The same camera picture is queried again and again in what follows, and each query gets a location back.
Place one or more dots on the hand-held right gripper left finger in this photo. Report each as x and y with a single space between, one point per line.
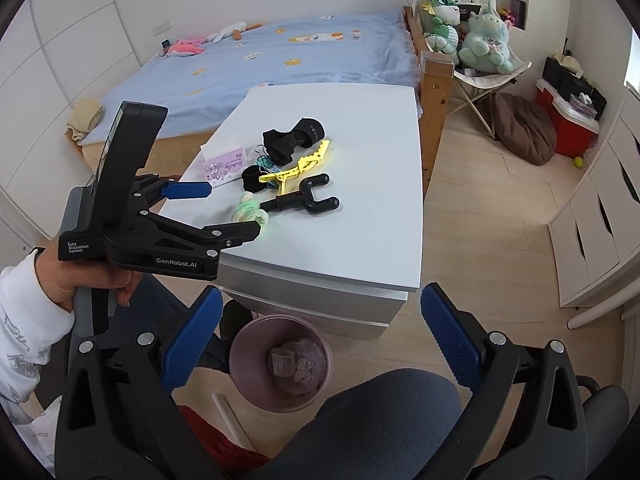
192 340

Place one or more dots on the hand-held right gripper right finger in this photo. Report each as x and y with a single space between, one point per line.
450 340

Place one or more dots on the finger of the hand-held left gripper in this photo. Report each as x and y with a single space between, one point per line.
187 190
235 232

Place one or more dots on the pale green fluffy toy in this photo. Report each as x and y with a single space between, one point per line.
247 210

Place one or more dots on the pink sticker card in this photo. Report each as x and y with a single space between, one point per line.
225 165

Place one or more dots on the pink plastic waste bin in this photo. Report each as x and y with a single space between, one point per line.
250 355

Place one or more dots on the black forked massage head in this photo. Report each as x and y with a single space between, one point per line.
305 201

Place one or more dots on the yellow plastic clip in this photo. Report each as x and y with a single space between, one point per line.
310 160

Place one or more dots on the person's left forearm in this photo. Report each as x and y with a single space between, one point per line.
25 330

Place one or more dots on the person's left hand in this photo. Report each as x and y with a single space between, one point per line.
60 275

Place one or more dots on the person's left black shoe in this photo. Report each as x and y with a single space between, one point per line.
236 317

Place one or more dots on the person's left leg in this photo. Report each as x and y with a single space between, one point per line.
150 305

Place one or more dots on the person's leg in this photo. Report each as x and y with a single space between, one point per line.
375 420
150 305

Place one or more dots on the beige folded cloth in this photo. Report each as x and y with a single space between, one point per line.
85 117

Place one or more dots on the teal binder clip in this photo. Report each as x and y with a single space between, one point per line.
265 164

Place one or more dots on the pale paper tag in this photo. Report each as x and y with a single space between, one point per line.
282 360

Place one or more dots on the black cloth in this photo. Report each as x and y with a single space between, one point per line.
280 145

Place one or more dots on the red knit cloth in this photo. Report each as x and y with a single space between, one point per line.
215 440

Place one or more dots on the person's right leg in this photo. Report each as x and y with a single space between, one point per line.
375 420

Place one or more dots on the white wardrobe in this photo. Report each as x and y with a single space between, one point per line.
65 60

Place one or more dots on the pink plush toy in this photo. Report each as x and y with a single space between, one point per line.
185 47

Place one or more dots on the white drawer cabinet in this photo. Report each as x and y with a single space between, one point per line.
350 235

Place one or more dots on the crumpled pale wrapper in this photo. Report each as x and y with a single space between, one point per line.
309 372

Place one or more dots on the black fabric roll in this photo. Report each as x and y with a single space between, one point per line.
307 130

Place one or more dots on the white goose plush toy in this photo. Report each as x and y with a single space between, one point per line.
227 32

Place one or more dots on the bed with blue sheet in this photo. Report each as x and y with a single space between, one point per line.
300 55

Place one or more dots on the white drawer unit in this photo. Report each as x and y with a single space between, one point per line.
600 220

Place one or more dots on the brown beanbag cushion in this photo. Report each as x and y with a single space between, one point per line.
525 130

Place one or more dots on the red cooler box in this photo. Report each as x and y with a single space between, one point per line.
565 127

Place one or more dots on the white folding chair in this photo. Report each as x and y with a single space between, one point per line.
475 90

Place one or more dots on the clear corner guard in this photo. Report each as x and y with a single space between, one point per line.
440 65

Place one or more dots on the clear plastic packet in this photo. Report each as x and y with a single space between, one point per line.
582 104

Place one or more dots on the black bag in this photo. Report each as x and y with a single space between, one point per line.
562 82

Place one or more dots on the green dragon plush toy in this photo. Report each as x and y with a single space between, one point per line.
442 25

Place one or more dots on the beige hat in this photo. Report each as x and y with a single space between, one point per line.
567 62

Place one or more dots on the mint unicorn plush toy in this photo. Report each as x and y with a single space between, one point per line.
485 35

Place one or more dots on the purple box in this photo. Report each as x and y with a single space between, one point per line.
517 12

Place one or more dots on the wooden bed frame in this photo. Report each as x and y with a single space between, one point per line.
435 90

